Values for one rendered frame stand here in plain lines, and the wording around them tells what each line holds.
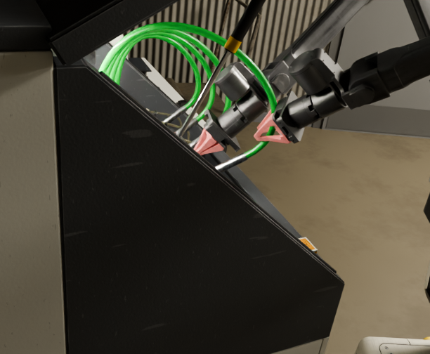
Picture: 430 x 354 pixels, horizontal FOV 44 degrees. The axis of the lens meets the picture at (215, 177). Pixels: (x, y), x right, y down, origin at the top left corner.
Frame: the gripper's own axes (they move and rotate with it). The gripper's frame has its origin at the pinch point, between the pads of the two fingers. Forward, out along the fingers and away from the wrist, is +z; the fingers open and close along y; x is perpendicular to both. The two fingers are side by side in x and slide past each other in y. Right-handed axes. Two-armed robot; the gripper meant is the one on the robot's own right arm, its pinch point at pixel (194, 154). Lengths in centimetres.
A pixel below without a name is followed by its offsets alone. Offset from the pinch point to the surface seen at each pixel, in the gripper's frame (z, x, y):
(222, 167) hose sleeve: -4.8, 10.1, -1.7
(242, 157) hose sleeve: -9.4, 10.6, -2.6
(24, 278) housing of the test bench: 20, 44, 24
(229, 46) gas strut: -24.4, 32.9, 26.3
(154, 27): -14.4, 7.3, 29.1
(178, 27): -18.0, 7.9, 26.2
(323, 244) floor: 17, -106, -145
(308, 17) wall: -58, -261, -107
